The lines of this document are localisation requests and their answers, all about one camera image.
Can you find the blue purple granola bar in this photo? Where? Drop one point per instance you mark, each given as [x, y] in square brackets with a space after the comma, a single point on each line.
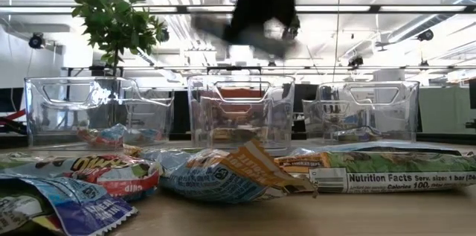
[85, 206]

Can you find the blue and red granola bar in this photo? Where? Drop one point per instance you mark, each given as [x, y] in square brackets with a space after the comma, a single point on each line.
[163, 158]
[102, 137]
[145, 136]

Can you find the red and white snack bag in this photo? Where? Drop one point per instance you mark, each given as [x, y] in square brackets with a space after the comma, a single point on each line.
[122, 180]

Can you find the green leafy plant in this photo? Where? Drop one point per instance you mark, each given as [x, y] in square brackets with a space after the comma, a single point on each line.
[119, 24]

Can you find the black aluminium table frame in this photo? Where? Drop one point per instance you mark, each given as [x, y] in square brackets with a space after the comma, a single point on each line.
[11, 140]

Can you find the black monitor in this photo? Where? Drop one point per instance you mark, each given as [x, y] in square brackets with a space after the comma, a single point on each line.
[11, 98]
[303, 94]

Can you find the pale green partition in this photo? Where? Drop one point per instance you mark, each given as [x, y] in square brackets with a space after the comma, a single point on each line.
[442, 109]

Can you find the orange red seat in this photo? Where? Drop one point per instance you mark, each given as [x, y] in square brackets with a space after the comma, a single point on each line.
[238, 94]

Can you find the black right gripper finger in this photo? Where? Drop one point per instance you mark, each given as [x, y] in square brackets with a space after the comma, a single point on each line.
[241, 31]

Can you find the blue orange granola bar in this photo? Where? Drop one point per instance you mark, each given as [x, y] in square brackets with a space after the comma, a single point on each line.
[223, 180]

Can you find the clear plastic bin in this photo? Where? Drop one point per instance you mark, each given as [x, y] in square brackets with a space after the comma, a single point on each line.
[409, 117]
[197, 117]
[37, 117]

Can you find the thin black background rail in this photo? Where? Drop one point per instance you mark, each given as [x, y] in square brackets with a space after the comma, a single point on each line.
[232, 68]

